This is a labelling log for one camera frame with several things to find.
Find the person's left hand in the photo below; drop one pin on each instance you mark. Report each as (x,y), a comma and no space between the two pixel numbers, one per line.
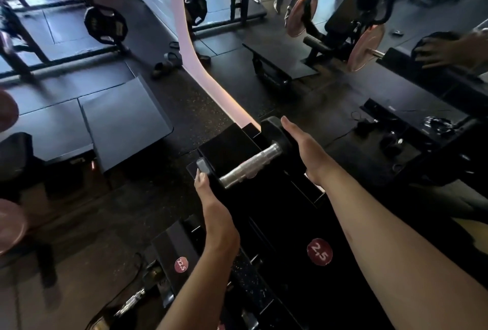
(217,219)

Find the person's right hand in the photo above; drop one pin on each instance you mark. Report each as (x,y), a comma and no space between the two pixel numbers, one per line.
(310,158)

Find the person's right fingers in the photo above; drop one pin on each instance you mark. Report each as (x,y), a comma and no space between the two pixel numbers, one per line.
(292,129)

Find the person's left fingers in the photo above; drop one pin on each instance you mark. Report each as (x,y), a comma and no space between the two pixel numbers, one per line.
(202,181)

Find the person's right forearm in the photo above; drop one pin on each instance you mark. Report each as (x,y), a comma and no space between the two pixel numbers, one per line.
(381,249)

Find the person's left forearm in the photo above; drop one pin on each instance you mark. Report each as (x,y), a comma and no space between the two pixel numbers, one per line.
(202,287)

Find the black step platform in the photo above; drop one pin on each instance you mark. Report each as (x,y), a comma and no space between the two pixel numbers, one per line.
(278,64)

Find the black dumbbell rack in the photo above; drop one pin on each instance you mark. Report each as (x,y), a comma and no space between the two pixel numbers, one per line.
(274,219)

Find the black dumbbell small red label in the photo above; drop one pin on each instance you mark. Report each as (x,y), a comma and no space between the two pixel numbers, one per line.
(180,263)

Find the black foam pad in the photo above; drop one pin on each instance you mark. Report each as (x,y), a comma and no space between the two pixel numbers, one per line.
(124,123)

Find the pink weight plate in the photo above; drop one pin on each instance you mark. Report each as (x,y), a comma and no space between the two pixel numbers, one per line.
(366,48)
(301,14)
(7,110)
(11,226)

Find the black sandal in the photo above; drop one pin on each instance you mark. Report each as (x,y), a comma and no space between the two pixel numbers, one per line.
(204,59)
(166,64)

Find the black plate-loaded machine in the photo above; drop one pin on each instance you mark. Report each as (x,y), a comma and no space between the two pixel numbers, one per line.
(343,24)

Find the pink lit pillar edge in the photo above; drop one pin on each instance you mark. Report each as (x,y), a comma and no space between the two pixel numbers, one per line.
(198,55)

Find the black dumbbell large red label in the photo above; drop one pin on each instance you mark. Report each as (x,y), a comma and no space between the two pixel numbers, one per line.
(320,253)

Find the black weight plate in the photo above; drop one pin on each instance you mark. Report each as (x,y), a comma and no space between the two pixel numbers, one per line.
(105,24)
(196,7)

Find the black cloth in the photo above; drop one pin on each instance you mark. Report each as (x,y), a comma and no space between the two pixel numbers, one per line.
(434,42)

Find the black squat rack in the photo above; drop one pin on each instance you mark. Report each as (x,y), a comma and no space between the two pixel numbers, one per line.
(23,43)

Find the black machine frame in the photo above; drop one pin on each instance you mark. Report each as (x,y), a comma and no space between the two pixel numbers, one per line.
(430,112)

